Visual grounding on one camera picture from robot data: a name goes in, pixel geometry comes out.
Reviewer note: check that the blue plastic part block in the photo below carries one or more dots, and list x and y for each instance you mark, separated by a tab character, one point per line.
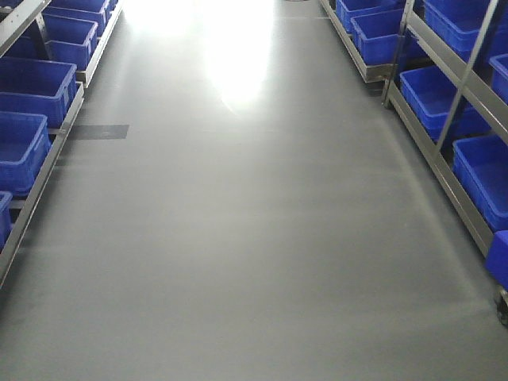
496	260

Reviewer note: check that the right steel shelf rack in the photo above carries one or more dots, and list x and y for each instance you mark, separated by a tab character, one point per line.
443	65

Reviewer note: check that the steel shelf rack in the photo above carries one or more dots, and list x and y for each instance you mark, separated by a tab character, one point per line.
443	65
16	21

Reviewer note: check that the left steel shelf rack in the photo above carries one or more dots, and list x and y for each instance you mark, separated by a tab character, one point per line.
16	21

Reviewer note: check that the blue bin right far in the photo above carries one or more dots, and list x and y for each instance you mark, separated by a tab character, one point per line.
375	36

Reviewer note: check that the blue bin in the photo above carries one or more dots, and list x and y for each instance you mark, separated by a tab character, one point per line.
480	164
430	93
71	40
24	146
38	87
375	36

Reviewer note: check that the blue bin right middle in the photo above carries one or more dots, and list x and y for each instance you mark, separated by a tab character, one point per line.
430	93

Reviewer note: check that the blue bin right near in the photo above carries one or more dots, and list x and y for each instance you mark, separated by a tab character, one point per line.
480	164

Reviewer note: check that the blue bin left near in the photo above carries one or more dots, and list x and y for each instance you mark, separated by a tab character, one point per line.
24	146

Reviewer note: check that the blue bin left far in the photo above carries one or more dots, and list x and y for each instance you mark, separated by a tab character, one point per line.
71	40

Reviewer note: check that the blue bin left middle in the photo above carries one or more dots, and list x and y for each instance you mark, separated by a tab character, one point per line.
38	87

